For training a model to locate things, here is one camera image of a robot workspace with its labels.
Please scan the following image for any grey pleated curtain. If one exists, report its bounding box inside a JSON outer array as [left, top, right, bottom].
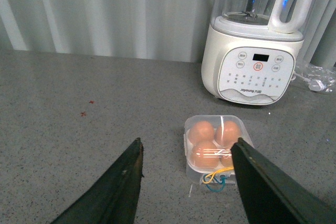
[[0, 0, 336, 69]]

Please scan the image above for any clear plastic egg box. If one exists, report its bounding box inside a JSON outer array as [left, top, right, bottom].
[[184, 115, 253, 186]]

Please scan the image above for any brown egg back left box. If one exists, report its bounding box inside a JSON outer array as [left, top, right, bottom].
[[188, 121, 215, 144]]

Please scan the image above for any yellow rubber band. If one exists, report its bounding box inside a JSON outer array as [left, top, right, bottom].
[[202, 166, 234, 184]]

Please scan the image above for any white power cable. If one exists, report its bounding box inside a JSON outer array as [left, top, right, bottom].
[[291, 71, 325, 92]]

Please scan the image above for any brown egg front left box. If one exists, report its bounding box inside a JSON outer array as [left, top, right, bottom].
[[190, 141, 219, 169]]

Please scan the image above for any white Joyoung blender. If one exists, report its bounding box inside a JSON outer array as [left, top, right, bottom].
[[201, 0, 313, 105]]

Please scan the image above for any blue rubber band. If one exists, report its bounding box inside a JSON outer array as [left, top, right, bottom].
[[203, 176, 227, 193]]

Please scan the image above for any brown egg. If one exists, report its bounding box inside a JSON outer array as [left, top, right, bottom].
[[220, 154, 234, 168]]

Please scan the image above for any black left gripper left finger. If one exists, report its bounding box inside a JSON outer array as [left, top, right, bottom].
[[52, 137, 144, 223]]

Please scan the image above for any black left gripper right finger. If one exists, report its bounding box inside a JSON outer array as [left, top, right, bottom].
[[231, 138, 335, 223]]

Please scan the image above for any brown egg box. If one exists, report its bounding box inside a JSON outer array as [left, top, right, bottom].
[[215, 121, 242, 148], [190, 141, 219, 169], [188, 121, 215, 144]]

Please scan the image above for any clear plastic bag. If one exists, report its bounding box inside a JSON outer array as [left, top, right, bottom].
[[294, 61, 335, 94]]

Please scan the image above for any brown egg back right box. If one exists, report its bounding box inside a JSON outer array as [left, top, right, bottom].
[[215, 121, 242, 148]]

